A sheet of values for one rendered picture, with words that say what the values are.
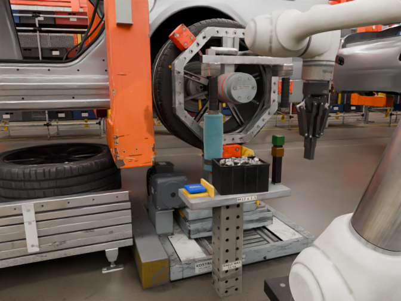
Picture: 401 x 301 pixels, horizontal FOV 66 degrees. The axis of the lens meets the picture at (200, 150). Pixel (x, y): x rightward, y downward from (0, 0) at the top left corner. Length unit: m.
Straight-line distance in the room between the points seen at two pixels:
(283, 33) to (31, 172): 1.20
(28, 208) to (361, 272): 1.25
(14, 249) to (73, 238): 0.23
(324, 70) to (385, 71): 2.95
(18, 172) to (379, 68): 3.51
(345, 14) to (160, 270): 1.18
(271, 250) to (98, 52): 1.39
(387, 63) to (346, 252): 3.39
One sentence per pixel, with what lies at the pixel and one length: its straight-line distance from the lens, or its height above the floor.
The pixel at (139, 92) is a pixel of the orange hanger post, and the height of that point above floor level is 0.84.
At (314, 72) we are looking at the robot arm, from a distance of 0.98.
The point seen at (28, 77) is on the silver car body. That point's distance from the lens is 1.85.
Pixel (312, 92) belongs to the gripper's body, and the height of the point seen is 0.84.
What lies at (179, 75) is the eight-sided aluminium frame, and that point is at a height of 0.91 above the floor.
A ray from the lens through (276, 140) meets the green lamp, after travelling 1.31.
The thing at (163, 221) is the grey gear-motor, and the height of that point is 0.16.
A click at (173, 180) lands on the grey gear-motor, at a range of 1.60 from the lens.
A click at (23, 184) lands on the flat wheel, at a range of 1.61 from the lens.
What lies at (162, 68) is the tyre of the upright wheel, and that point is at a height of 0.94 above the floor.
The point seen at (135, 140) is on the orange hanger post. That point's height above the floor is 0.64.
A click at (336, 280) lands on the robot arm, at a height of 0.53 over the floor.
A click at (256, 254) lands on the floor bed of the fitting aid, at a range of 1.64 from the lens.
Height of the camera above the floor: 0.87
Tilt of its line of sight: 12 degrees down
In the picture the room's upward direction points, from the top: straight up
